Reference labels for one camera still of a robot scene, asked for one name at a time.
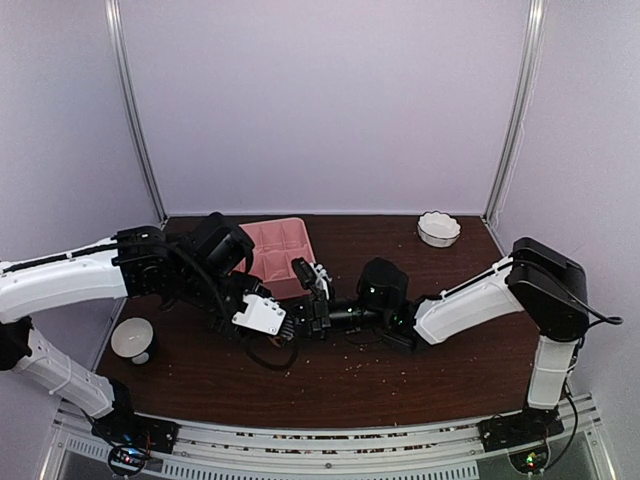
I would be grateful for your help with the white scalloped bowl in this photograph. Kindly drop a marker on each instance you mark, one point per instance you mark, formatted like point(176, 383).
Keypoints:
point(438, 229)

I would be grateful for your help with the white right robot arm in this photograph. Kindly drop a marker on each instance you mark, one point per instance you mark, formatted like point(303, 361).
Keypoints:
point(535, 279)

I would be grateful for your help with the aluminium front frame rail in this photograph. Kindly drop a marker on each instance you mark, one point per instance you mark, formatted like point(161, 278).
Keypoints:
point(444, 450)

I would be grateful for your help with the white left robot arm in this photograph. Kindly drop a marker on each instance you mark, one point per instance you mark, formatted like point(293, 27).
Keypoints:
point(207, 267)

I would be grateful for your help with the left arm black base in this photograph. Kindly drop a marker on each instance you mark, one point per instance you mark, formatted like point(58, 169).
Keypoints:
point(122, 427)

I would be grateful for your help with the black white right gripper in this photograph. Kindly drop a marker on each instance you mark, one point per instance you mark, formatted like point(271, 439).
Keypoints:
point(317, 319)

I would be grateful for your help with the brown checkered sock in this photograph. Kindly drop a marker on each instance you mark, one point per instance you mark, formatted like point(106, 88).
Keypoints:
point(277, 341)

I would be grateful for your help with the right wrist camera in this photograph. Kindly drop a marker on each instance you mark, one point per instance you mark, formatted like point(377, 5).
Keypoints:
point(304, 272)

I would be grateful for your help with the pink divided plastic tray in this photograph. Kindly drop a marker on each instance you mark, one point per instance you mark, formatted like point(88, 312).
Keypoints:
point(276, 244)

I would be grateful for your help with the aluminium right corner post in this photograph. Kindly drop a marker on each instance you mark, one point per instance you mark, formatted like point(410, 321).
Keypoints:
point(522, 97)

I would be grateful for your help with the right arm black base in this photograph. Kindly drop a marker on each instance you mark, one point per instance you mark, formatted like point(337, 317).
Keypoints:
point(515, 430)

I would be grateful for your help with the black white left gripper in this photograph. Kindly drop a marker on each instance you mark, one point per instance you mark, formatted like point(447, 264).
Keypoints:
point(254, 283)

